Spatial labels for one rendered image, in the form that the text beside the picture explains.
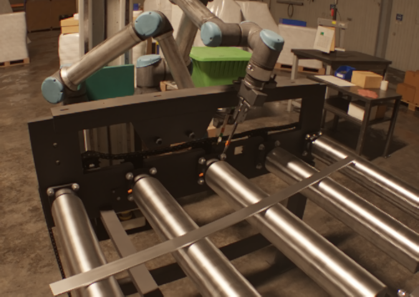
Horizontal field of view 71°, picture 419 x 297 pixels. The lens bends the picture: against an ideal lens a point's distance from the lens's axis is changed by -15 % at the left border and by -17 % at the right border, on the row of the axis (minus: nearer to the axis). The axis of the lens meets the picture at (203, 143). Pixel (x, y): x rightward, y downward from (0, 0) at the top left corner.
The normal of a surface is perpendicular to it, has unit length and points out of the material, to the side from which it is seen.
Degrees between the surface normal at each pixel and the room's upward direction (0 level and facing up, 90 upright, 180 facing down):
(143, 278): 0
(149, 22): 86
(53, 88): 93
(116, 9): 90
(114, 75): 90
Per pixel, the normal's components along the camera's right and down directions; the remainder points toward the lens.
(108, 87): 0.46, 0.39
